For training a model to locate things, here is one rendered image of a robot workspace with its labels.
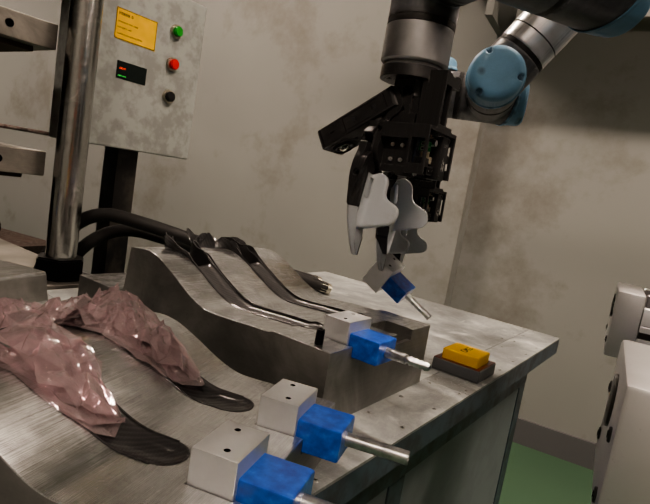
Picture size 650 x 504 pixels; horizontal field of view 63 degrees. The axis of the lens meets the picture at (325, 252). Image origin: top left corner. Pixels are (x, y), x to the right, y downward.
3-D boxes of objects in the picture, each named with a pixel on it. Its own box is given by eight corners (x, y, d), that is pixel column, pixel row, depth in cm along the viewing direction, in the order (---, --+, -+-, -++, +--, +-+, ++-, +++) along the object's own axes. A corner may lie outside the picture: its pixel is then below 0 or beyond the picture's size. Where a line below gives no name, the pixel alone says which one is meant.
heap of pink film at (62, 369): (218, 378, 54) (229, 303, 53) (89, 452, 38) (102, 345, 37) (23, 318, 62) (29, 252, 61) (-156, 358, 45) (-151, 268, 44)
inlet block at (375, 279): (425, 323, 96) (444, 304, 93) (414, 332, 92) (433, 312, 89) (374, 272, 100) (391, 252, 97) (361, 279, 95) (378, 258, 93)
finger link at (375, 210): (378, 256, 55) (405, 173, 56) (332, 245, 59) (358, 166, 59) (391, 263, 58) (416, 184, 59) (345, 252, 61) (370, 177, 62)
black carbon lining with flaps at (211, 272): (372, 331, 78) (384, 268, 77) (305, 348, 65) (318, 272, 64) (211, 276, 98) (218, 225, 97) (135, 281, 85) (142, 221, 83)
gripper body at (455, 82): (419, 181, 55) (441, 61, 54) (350, 171, 60) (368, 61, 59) (448, 187, 61) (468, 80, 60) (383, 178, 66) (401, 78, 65)
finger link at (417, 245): (420, 275, 94) (424, 225, 91) (391, 268, 98) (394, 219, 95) (428, 270, 97) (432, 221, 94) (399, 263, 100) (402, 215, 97)
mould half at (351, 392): (419, 382, 80) (436, 295, 79) (317, 430, 59) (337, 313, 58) (198, 297, 109) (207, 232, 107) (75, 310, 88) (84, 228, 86)
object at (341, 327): (434, 386, 61) (443, 341, 60) (415, 396, 57) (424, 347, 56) (341, 350, 69) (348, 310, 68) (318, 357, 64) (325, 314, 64)
